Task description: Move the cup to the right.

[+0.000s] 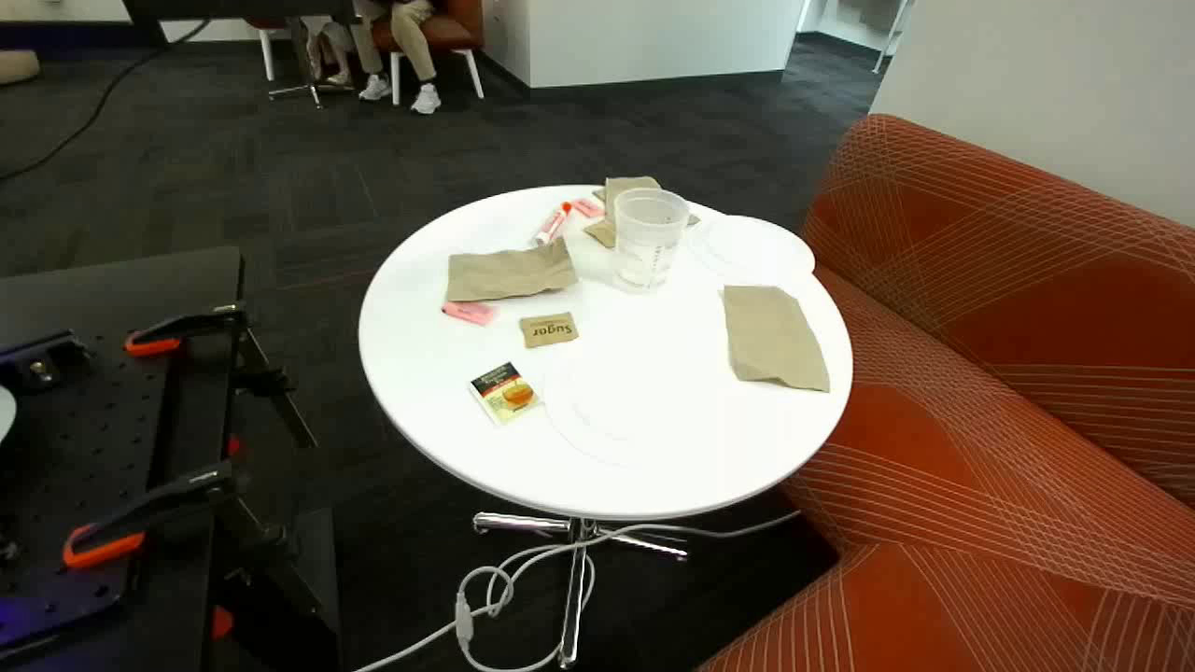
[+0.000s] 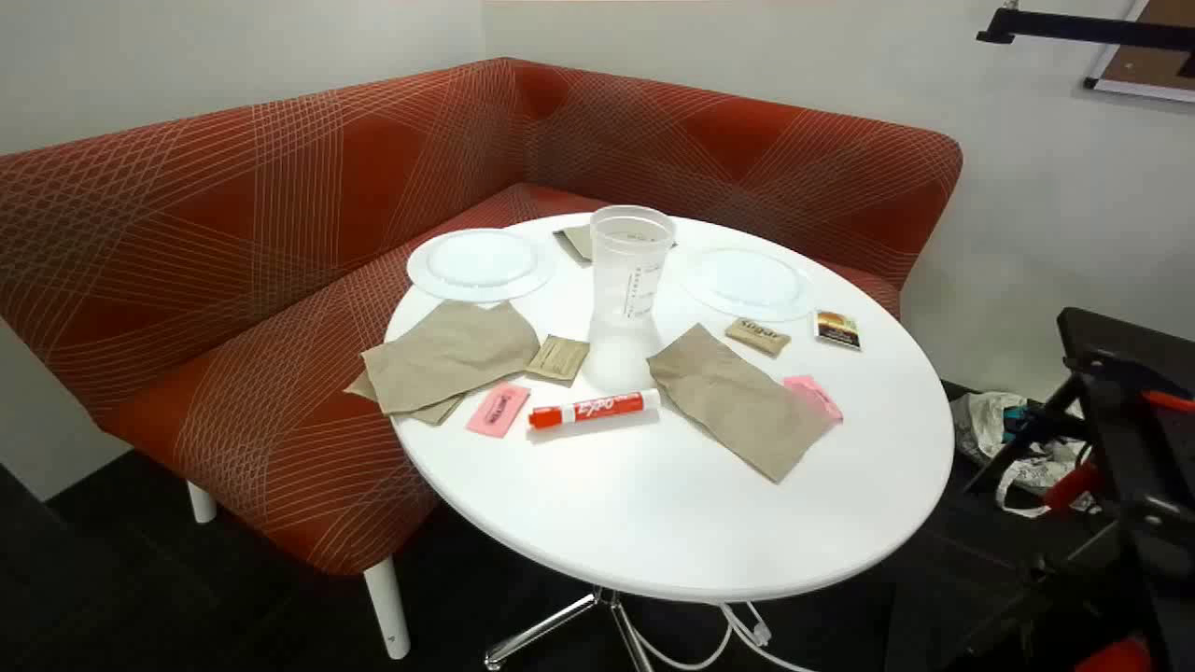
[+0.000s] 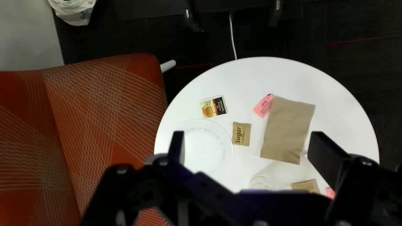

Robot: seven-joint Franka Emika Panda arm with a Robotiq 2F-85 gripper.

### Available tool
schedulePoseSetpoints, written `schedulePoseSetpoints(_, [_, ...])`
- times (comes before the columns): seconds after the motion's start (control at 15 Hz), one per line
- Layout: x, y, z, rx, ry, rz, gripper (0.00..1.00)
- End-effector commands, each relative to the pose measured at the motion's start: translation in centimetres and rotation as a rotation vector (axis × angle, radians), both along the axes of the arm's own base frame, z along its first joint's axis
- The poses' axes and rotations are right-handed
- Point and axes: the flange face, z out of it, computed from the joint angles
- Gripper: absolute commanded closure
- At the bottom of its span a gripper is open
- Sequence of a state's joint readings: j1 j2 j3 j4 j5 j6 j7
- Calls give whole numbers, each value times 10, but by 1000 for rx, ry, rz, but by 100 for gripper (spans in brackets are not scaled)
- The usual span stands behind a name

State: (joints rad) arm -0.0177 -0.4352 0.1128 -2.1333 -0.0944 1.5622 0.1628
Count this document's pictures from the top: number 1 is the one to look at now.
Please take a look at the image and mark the clear plastic cup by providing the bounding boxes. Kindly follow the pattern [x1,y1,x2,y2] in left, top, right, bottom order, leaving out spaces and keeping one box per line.
[614,184,691,291]

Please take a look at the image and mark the brown sugar packet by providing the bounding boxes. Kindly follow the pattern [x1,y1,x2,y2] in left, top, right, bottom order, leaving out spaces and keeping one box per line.
[516,312,579,350]

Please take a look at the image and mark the clear plastic plate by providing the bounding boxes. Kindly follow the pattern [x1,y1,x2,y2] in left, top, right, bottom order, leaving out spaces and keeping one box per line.
[685,211,818,288]
[533,363,705,471]

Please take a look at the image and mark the black and orange tea packet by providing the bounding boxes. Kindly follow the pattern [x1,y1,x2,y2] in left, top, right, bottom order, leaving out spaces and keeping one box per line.
[468,358,543,427]

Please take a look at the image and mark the brown paper bag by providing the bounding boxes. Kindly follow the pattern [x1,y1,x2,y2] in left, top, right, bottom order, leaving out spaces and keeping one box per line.
[446,237,579,312]

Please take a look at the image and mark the red and white packet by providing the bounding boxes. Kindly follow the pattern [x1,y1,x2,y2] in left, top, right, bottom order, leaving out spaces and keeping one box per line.
[533,195,609,246]

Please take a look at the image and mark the pink sweetener packet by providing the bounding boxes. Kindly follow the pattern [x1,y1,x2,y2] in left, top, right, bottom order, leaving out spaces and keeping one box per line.
[438,300,499,334]

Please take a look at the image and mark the flat rectangular brown napkin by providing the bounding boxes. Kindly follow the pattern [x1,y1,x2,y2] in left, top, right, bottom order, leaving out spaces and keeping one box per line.
[722,283,833,398]

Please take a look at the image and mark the chrome table base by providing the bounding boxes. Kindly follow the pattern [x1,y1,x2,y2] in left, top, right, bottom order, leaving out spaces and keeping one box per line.
[472,503,694,669]

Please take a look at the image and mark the white counter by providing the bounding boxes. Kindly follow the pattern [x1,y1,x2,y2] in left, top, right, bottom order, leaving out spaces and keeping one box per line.
[481,0,806,95]

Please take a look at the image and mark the orange chair white legs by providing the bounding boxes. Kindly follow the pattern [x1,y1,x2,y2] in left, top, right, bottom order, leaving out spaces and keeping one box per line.
[370,0,489,108]

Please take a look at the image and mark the seated person khaki trousers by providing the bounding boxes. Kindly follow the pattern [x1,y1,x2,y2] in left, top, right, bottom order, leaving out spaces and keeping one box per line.
[353,0,450,121]

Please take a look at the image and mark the orange patterned sofa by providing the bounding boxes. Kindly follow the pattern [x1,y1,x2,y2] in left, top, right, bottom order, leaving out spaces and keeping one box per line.
[701,114,1195,672]

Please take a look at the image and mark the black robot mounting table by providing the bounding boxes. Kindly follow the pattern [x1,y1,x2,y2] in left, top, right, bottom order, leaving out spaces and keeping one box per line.
[0,242,344,672]

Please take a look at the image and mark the beige cushion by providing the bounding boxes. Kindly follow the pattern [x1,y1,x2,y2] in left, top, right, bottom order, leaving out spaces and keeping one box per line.
[0,48,41,89]

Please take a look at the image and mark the white cable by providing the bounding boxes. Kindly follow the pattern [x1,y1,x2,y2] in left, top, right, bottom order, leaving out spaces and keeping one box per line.
[353,500,806,672]

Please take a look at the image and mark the white stool frame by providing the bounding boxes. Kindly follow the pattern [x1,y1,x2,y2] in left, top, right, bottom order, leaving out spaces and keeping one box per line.
[254,23,330,114]

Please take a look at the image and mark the black clamp orange handle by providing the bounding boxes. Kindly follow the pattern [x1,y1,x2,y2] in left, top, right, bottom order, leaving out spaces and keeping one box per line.
[56,459,330,630]
[120,300,321,454]

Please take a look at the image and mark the black floor cable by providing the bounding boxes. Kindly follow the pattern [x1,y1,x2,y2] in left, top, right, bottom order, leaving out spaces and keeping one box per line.
[0,17,213,187]

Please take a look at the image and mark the black metal bracket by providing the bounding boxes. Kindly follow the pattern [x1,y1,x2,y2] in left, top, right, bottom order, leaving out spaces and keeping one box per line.
[0,328,91,398]

